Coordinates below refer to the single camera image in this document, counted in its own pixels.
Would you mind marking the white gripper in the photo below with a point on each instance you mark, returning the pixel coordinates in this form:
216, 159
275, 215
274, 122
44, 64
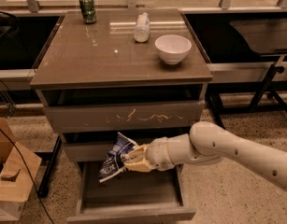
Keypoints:
157, 154

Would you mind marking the blue chip bag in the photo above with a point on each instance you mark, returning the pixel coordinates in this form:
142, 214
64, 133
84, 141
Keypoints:
113, 165

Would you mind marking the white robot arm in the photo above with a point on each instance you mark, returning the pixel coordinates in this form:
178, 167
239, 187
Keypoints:
206, 143

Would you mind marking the open bottom grey drawer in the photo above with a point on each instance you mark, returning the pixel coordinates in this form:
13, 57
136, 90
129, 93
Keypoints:
131, 198

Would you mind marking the top grey drawer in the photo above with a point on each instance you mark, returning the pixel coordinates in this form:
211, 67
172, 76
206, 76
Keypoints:
117, 117

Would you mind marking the middle grey drawer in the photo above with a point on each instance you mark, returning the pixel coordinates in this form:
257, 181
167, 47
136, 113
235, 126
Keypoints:
87, 150

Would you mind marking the grey drawer cabinet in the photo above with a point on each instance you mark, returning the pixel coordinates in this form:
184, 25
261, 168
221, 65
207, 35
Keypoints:
102, 64

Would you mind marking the black table leg right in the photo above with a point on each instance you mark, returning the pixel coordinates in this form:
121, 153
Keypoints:
214, 110

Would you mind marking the black table leg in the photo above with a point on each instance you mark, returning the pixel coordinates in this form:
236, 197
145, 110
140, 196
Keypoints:
49, 160
214, 110

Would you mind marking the black table leg left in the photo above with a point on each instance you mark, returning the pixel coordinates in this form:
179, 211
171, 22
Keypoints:
49, 160

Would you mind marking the white ceramic bowl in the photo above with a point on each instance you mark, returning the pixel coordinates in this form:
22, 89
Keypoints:
172, 49

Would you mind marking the brown cardboard box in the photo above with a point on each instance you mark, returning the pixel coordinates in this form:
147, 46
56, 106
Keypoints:
19, 167

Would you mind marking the white box under cardboard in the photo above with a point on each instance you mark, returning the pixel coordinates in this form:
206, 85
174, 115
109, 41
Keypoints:
10, 211

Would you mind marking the green soda can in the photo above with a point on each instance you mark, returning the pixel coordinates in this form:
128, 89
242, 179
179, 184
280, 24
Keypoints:
87, 11

